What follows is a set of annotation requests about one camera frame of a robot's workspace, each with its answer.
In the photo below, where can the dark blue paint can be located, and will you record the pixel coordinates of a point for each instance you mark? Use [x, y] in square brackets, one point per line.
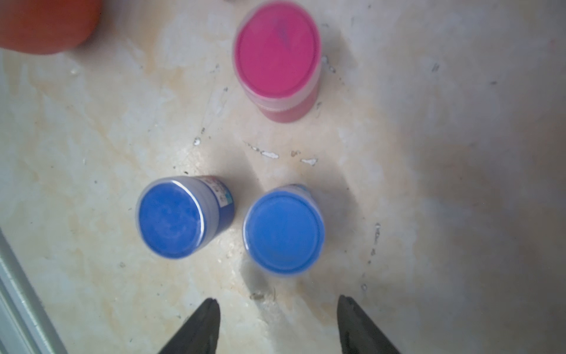
[177, 216]

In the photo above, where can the red tomato toy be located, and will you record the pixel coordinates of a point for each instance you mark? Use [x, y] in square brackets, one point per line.
[47, 27]

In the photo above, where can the front aluminium rail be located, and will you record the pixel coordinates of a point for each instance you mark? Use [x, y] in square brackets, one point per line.
[25, 325]

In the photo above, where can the magenta paint can upright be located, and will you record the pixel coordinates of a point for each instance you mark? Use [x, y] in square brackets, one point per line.
[276, 57]

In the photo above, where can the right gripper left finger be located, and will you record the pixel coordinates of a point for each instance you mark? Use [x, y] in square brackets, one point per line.
[199, 333]

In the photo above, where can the light blue paint can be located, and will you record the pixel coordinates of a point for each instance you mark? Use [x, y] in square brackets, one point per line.
[284, 231]

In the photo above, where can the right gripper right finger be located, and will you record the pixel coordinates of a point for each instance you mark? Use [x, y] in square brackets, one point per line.
[358, 333]

